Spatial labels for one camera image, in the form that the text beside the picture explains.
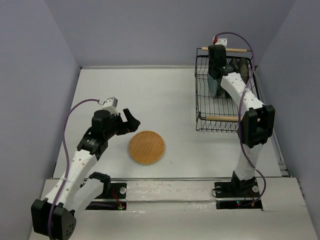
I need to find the woven bamboo plate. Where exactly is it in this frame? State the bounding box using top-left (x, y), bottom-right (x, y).
top-left (128, 130), bottom-right (165, 165)

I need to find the large black striped plate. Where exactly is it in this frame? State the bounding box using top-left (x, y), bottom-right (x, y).
top-left (238, 57), bottom-right (250, 84)

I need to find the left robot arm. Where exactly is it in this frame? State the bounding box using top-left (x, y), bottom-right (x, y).
top-left (31, 108), bottom-right (141, 240)

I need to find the black wire dish rack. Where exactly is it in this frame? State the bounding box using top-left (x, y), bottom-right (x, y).
top-left (194, 47), bottom-right (260, 133)

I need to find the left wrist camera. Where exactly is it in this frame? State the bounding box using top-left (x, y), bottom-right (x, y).
top-left (98, 97), bottom-right (119, 116)

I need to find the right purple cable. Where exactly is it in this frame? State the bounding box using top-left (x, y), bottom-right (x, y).
top-left (214, 31), bottom-right (267, 207)

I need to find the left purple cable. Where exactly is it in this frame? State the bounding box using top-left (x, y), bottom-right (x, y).
top-left (48, 99), bottom-right (101, 240)

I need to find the purple cable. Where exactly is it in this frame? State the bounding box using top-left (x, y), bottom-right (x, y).
top-left (48, 99), bottom-right (101, 240)
top-left (214, 31), bottom-right (267, 207)

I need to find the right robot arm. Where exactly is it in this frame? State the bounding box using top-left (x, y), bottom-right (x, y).
top-left (208, 44), bottom-right (275, 196)

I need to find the small black striped plate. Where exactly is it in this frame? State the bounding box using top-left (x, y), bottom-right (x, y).
top-left (228, 57), bottom-right (239, 70)

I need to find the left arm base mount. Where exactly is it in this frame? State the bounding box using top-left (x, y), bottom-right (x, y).
top-left (86, 182), bottom-right (127, 211)

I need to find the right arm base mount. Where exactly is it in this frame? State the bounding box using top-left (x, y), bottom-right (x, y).
top-left (211, 172), bottom-right (263, 210)

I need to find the teal plate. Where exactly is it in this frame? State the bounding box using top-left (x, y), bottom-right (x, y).
top-left (207, 73), bottom-right (224, 98)

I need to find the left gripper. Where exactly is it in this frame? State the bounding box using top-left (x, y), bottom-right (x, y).
top-left (104, 108), bottom-right (140, 140)

